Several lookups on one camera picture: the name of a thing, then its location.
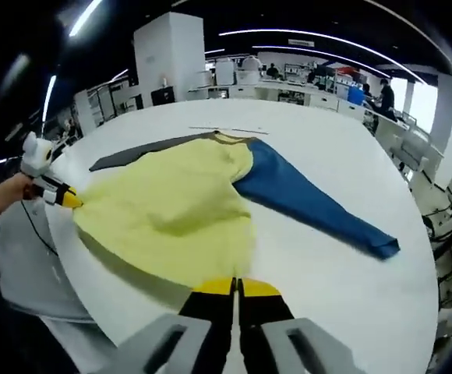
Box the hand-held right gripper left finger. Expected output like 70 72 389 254
112 277 238 374

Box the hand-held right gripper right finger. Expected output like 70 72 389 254
237 277 358 374

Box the yellow blue grey garment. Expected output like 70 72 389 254
72 131 401 282

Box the person's left hand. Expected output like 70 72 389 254
0 173 36 228

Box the straight ceiling light strip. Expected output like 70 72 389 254
41 74 58 126
69 0 104 38

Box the tall white locker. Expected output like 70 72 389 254
73 89 97 133

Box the light grey rounded panel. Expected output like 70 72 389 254
0 200 133 374

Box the black low cabinet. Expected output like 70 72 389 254
150 86 175 106

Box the white pillar with labels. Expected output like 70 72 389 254
133 11 206 104

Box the white boxy appliance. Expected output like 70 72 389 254
214 58 237 86

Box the white office chair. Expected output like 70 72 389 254
391 132 432 173

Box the white cabinet row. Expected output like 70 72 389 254
229 83 367 122

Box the short curved ceiling light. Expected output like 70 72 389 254
252 44 390 79

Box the long curved ceiling light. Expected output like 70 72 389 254
218 29 426 85

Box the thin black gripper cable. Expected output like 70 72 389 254
18 200 58 257

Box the black cable bundle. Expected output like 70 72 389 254
420 194 452 312

